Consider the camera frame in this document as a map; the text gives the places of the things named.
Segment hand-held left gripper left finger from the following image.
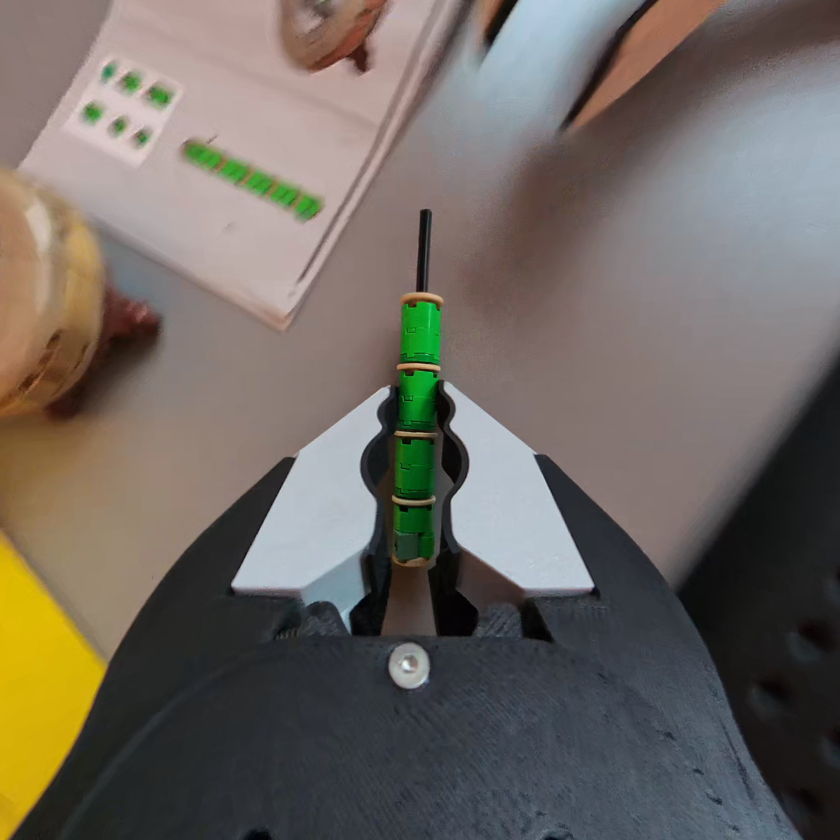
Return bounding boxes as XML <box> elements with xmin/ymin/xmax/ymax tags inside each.
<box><xmin>231</xmin><ymin>386</ymin><xmax>400</xmax><ymax>599</ymax></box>

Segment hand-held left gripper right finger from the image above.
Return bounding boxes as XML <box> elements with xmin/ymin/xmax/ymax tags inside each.
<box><xmin>436</xmin><ymin>382</ymin><xmax>595</xmax><ymax>599</ymax></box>

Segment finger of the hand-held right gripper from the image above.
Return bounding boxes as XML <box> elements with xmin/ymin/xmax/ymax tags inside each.
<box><xmin>563</xmin><ymin>0</ymin><xmax>719</xmax><ymax>135</ymax></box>
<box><xmin>478</xmin><ymin>0</ymin><xmax>657</xmax><ymax>129</ymax></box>

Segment green brick bamboo stalk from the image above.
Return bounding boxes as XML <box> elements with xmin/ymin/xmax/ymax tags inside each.
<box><xmin>392</xmin><ymin>209</ymin><xmax>445</xmax><ymax>567</ymax></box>

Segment grey desk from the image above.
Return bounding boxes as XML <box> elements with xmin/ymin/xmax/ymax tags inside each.
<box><xmin>0</xmin><ymin>0</ymin><xmax>840</xmax><ymax>664</ymax></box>

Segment black perforated plastic panel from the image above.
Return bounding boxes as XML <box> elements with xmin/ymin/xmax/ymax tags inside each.
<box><xmin>676</xmin><ymin>367</ymin><xmax>840</xmax><ymax>840</ymax></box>

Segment brick model instruction booklet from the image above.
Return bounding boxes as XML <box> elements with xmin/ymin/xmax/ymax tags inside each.
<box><xmin>18</xmin><ymin>0</ymin><xmax>460</xmax><ymax>331</ymax></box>

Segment yellow plastic bin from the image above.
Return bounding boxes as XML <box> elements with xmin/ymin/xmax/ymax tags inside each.
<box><xmin>0</xmin><ymin>530</ymin><xmax>107</xmax><ymax>840</ymax></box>

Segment brown brick pot model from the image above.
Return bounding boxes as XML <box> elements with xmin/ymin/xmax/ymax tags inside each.
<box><xmin>0</xmin><ymin>169</ymin><xmax>164</xmax><ymax>420</ymax></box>

